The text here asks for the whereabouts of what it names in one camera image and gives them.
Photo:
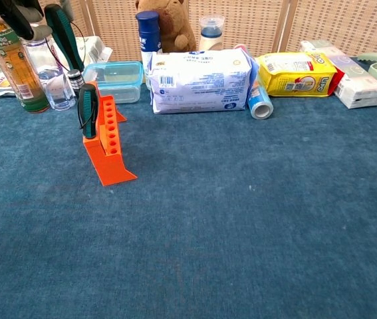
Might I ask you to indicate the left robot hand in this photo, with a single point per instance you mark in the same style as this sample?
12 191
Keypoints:
18 16

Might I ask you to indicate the long green black screwdriver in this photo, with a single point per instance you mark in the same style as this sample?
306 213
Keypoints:
65 36

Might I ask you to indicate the silver metal precision screwdriver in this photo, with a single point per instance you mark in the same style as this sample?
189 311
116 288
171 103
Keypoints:
76 79

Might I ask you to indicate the orange screwdriver rack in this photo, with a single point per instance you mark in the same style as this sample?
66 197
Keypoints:
111 166

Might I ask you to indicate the green tea bottle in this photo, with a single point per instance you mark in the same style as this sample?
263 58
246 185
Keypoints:
18 73

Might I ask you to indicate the white toilet paper pack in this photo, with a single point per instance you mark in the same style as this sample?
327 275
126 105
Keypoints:
90 50

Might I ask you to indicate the clear water bottle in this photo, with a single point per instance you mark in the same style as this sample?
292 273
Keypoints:
55 86

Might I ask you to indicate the clear blue-rimmed food container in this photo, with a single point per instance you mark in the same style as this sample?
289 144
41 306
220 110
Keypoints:
115 79

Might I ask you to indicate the blue white spray can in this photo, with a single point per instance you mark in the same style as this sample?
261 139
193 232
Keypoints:
148 33

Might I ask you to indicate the brown capybara plush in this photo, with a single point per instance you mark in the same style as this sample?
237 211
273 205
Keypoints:
175 26

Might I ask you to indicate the cream sauce squeeze bottle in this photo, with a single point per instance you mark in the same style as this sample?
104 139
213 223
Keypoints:
211 40

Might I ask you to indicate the white blue wipes pack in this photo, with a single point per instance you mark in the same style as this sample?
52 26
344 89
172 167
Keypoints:
201 83

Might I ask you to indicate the wicker folding screen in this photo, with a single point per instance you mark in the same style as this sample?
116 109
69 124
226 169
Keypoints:
258 23

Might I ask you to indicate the blue plastic wrap roll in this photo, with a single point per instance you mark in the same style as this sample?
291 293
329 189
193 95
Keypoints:
259 103

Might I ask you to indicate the blue carpet table cover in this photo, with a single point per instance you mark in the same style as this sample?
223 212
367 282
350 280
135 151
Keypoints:
208 216

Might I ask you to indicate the yellow Lipo snack bag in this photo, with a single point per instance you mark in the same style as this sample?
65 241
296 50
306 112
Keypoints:
294 79

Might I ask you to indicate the red white snack box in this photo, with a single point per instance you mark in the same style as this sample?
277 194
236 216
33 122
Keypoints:
337 83

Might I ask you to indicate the pastel tissue box pack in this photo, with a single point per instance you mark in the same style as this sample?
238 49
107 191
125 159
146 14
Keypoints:
357 86

